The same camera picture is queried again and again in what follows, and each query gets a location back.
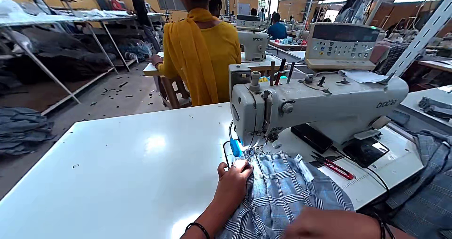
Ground white fabric tag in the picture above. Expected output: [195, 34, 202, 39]
[294, 154, 314, 182]

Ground red cutter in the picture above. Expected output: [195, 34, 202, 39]
[312, 151, 356, 180]

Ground person's left forearm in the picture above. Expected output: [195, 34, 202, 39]
[180, 197, 241, 239]

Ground grey plaid fabric piece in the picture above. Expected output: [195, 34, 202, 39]
[214, 151, 355, 239]

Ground sewing machine control panel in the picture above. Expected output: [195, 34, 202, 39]
[236, 14, 262, 31]
[304, 22, 381, 71]

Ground blue clip light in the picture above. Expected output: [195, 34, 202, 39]
[230, 137, 244, 158]

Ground grey fabric strips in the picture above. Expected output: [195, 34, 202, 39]
[418, 97, 452, 121]

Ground white work table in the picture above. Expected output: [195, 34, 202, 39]
[399, 85, 452, 135]

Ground long metal rack with fabric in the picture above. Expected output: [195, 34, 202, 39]
[0, 0, 168, 117]

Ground thin black light cable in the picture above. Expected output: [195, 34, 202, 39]
[223, 120, 234, 170]

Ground person's left hand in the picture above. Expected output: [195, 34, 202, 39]
[217, 159, 254, 208]

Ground white sewing table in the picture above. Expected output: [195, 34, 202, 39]
[0, 102, 424, 239]
[143, 52, 282, 78]

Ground pile of grey fabric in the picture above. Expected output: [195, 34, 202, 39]
[0, 106, 56, 156]

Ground person's right forearm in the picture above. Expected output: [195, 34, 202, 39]
[365, 214, 415, 239]

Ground white perforated metal post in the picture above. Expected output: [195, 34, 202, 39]
[386, 0, 452, 79]

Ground black phone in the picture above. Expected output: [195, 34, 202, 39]
[290, 123, 333, 154]

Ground large grey plaid garment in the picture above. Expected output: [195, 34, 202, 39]
[385, 130, 452, 239]

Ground person's right hand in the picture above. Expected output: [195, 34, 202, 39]
[282, 207, 371, 239]

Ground white sewing machine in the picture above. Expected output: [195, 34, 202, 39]
[228, 64, 409, 153]
[237, 31, 268, 62]

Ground black charging cable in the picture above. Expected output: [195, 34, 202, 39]
[331, 145, 390, 206]

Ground red and black pen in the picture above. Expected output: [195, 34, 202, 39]
[274, 58, 287, 86]

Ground white paper sheet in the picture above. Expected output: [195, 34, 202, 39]
[338, 69, 390, 84]

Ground wooden stool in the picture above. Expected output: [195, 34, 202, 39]
[158, 75, 191, 110]

